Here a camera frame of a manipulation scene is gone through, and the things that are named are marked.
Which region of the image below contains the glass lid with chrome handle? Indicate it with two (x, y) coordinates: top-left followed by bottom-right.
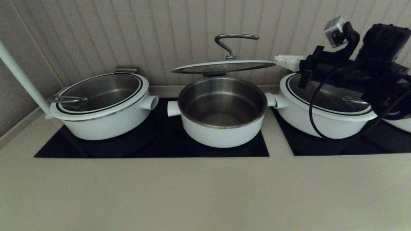
(172, 34), (276, 77)
(279, 73), (379, 122)
(48, 73), (150, 122)

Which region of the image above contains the black glass induction cooktop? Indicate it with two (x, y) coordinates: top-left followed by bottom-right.
(34, 98), (270, 158)
(272, 109), (411, 157)

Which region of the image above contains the white round pole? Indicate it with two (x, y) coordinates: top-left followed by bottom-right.
(0, 40), (54, 120)

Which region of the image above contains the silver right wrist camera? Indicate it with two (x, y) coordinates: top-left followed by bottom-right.
(324, 16), (360, 60)

